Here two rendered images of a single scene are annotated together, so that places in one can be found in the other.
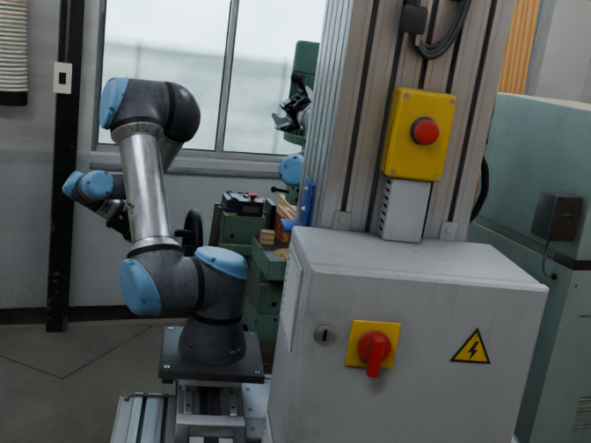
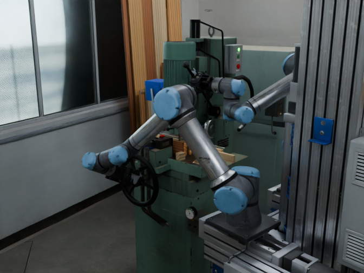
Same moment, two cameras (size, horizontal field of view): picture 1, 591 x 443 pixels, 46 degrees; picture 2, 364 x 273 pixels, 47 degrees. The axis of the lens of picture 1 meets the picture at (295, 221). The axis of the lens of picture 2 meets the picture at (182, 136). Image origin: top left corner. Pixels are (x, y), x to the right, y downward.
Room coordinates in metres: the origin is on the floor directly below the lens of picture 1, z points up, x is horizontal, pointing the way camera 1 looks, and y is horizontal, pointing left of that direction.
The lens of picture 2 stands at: (0.21, 1.21, 1.63)
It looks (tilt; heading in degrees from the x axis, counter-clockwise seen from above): 16 degrees down; 328
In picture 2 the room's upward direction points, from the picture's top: straight up
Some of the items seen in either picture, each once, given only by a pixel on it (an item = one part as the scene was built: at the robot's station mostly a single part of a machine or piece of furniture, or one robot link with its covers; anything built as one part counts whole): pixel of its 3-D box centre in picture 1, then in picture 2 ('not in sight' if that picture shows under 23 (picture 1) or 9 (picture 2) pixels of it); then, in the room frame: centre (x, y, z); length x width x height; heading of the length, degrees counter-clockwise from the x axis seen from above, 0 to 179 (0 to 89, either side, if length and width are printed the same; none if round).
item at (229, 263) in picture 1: (216, 279); (244, 183); (1.41, 0.15, 0.98); 0.13 x 0.12 x 0.14; 122
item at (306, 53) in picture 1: (317, 94); (179, 70); (2.17, -0.01, 1.35); 0.18 x 0.18 x 0.31
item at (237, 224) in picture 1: (239, 223); (154, 154); (2.12, 0.18, 0.92); 0.15 x 0.13 x 0.09; 18
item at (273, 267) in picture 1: (264, 238); (165, 157); (2.15, 0.09, 0.87); 0.61 x 0.30 x 0.06; 18
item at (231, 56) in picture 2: not in sight; (233, 58); (2.13, -0.36, 1.40); 0.10 x 0.06 x 0.16; 108
